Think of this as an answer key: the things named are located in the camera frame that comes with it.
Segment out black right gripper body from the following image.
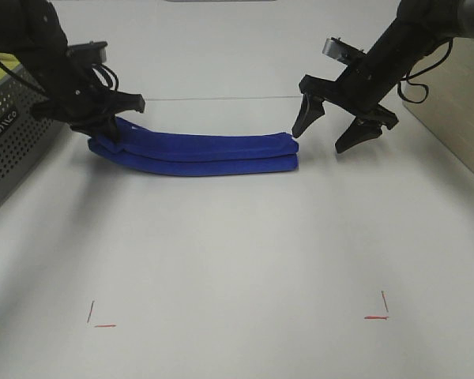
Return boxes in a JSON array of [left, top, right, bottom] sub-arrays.
[[299, 65, 399, 129]]

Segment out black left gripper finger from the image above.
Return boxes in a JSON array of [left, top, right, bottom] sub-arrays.
[[88, 116, 120, 150]]

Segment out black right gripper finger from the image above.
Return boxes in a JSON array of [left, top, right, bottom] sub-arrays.
[[292, 93, 325, 137], [335, 118, 382, 153]]

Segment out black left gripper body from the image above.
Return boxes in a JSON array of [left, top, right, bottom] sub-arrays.
[[30, 88, 145, 133]]

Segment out blue microfiber towel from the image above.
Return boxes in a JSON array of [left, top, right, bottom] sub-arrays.
[[88, 118, 299, 177]]

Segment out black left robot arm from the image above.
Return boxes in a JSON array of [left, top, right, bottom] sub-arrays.
[[0, 1, 145, 142]]

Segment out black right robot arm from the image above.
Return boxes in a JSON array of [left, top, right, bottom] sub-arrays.
[[292, 1, 474, 153]]

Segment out grey perforated plastic basket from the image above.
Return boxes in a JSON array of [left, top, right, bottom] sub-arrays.
[[0, 73, 64, 206]]

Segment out beige storage box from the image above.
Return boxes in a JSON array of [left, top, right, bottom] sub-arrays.
[[403, 39, 474, 173]]

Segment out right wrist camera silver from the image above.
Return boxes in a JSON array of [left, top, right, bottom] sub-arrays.
[[322, 37, 366, 66]]

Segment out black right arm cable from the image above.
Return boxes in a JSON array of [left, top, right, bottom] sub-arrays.
[[397, 37, 455, 104]]

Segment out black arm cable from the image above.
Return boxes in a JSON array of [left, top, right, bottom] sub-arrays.
[[0, 47, 120, 99], [397, 37, 455, 104]]

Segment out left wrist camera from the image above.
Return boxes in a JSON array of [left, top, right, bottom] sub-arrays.
[[66, 41, 108, 66]]

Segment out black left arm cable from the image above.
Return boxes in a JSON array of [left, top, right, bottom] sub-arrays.
[[0, 47, 120, 99]]

